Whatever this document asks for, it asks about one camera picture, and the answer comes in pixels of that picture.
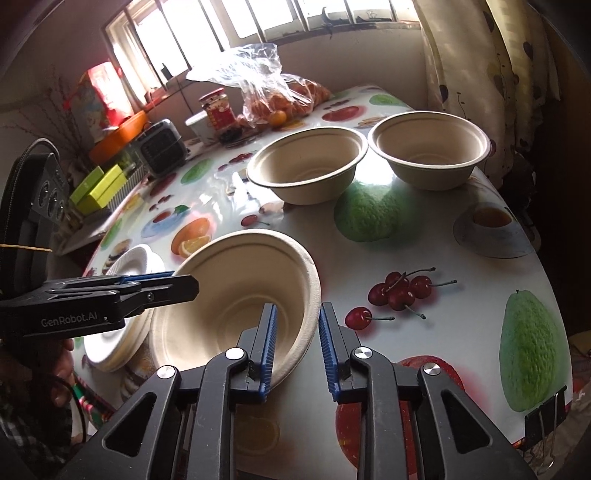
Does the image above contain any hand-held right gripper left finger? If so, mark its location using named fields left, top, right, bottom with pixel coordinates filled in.
left=55, top=303, right=279, bottom=480

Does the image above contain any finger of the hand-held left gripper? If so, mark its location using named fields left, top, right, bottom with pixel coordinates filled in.
left=99, top=271, right=175, bottom=282
left=46, top=275, right=200, bottom=319

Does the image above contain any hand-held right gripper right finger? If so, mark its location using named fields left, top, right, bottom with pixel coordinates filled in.
left=318, top=302, right=539, bottom=480

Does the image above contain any beige paper bowl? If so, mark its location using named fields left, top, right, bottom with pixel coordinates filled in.
left=368, top=111, right=491, bottom=190
left=148, top=231, right=321, bottom=385
left=246, top=128, right=369, bottom=206

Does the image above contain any person's left forearm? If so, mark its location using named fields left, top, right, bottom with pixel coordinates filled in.
left=0, top=360, right=84, bottom=444

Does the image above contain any person's left hand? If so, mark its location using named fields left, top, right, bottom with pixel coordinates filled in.
left=51, top=339, right=75, bottom=393

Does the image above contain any grey side shelf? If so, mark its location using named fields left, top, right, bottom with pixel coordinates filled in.
left=58, top=222, right=107, bottom=254

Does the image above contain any lime green box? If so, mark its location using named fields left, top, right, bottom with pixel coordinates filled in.
left=69, top=167, right=105, bottom=204
left=85, top=165, right=127, bottom=213

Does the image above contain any zigzag patterned tray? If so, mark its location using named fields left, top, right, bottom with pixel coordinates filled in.
left=111, top=161, right=148, bottom=204

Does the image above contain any orange tray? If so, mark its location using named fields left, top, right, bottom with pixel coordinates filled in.
left=89, top=111, right=151, bottom=164

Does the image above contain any white plastic tub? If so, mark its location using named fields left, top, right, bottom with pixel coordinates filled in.
left=185, top=112, right=218, bottom=146

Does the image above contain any glass jar with red label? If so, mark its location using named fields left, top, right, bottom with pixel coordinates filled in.
left=199, top=88, right=238, bottom=139

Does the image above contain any fruit print tablecloth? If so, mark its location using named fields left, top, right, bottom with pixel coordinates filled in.
left=81, top=83, right=575, bottom=462

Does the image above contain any colourful red gift box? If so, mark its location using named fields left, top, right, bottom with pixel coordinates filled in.
left=69, top=61, right=134, bottom=144

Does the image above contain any clear plastic bag of oranges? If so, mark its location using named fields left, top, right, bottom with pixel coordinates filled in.
left=185, top=44, right=332, bottom=130

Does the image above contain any black binder clip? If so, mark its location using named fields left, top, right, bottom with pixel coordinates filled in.
left=524, top=385, right=568, bottom=472

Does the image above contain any barred window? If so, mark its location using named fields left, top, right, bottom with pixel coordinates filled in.
left=104, top=0, right=421, bottom=109

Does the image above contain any cream patterned curtain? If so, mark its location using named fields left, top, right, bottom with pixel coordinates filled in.
left=413, top=0, right=561, bottom=185

